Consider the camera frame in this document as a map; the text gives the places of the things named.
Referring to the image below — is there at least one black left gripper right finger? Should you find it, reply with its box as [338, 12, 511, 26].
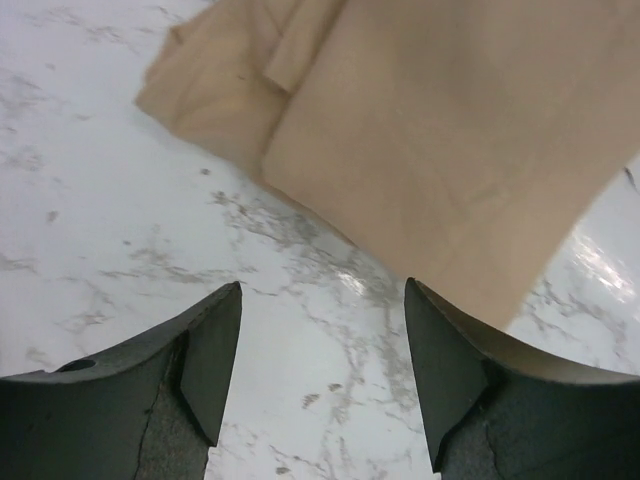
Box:
[404, 279, 639, 479]

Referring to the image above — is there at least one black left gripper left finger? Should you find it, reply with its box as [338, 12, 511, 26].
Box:
[1, 282, 242, 479]

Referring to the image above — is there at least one tan beige t shirt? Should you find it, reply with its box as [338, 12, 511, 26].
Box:
[136, 1, 639, 327]

